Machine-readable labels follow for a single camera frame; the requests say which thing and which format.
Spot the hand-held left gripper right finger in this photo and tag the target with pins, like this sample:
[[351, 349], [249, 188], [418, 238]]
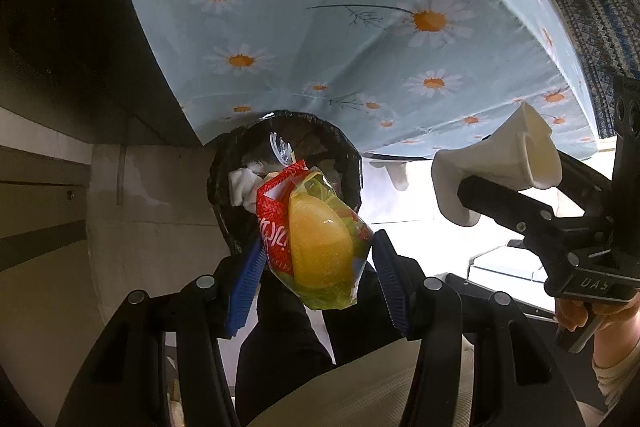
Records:
[[390, 287]]

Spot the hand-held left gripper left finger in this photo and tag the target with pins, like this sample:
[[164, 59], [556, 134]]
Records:
[[245, 287]]

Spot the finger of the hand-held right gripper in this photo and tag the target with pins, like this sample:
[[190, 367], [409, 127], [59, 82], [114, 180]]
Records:
[[587, 187], [505, 207]]

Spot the red snack packet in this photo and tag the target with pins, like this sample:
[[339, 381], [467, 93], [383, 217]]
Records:
[[315, 247]]

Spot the black bagged waste bin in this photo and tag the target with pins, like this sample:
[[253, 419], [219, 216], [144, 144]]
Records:
[[220, 187]]

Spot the person's right forearm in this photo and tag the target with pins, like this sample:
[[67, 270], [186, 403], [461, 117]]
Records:
[[620, 377]]

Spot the crumpled trash in bin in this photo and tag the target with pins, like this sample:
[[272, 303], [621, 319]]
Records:
[[282, 151]]

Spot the person's right hand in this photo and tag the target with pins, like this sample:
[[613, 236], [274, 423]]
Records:
[[572, 314]]

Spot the white box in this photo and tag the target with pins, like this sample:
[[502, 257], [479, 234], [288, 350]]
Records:
[[505, 264]]

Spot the small white object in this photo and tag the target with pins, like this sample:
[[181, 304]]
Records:
[[400, 174]]

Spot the blue patterned cloth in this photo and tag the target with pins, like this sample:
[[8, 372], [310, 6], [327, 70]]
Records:
[[595, 32]]

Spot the blue daisy tablecloth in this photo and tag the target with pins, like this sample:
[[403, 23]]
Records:
[[350, 57]]

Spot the dark furniture panel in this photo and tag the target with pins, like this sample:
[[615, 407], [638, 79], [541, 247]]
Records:
[[75, 57]]

